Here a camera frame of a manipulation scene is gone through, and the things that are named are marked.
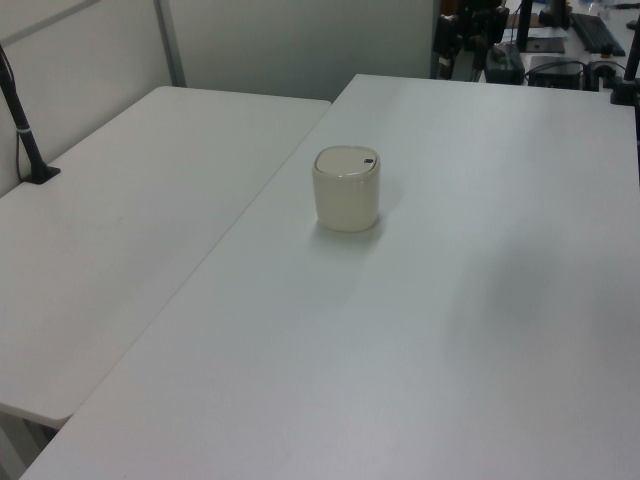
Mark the black camera pole with base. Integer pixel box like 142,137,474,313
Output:
0,42,62,187

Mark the black monitor stand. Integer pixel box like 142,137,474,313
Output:
516,0,567,55

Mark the black case with green part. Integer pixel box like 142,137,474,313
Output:
482,41,527,84

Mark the black computer keyboard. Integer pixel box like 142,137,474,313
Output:
568,12,627,57

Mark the grey partition frame post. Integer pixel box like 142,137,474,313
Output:
152,0,188,89

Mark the white side table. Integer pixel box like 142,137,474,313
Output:
0,85,334,422

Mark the dark robot gripper body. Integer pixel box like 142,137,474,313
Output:
434,13,459,65

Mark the black electronics box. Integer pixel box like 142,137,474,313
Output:
527,55,587,91

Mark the black pole with table clamp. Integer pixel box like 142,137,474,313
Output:
608,19,640,107

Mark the beige plastic trash bin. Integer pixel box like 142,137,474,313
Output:
311,143,384,234

